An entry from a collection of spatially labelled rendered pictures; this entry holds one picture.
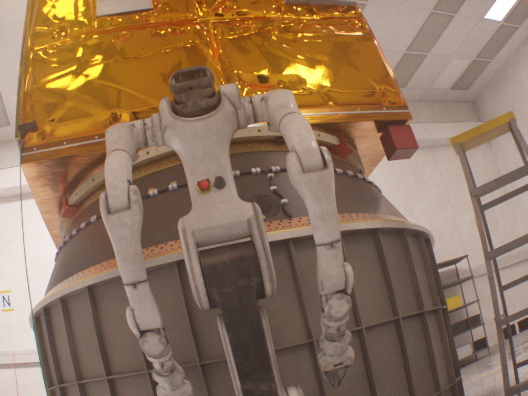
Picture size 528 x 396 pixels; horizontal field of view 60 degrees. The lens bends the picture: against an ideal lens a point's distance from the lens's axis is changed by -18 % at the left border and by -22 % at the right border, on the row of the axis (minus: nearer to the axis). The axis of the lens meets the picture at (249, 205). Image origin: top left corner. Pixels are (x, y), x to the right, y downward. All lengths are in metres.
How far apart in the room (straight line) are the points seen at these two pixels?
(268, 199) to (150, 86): 0.78
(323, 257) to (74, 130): 1.42
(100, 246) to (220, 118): 0.88
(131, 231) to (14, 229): 7.01
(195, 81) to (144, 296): 0.62
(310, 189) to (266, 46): 1.50
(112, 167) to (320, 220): 0.51
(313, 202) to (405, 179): 8.30
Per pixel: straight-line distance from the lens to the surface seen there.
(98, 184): 2.41
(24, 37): 2.94
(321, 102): 2.57
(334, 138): 2.57
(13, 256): 8.07
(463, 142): 2.53
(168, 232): 1.96
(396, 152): 2.69
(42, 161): 2.34
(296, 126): 1.35
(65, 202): 2.63
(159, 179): 2.20
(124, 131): 1.49
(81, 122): 2.36
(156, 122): 1.53
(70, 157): 2.34
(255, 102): 1.55
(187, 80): 1.57
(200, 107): 1.46
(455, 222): 9.79
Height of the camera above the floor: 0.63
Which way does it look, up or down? 20 degrees up
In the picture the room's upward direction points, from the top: 14 degrees counter-clockwise
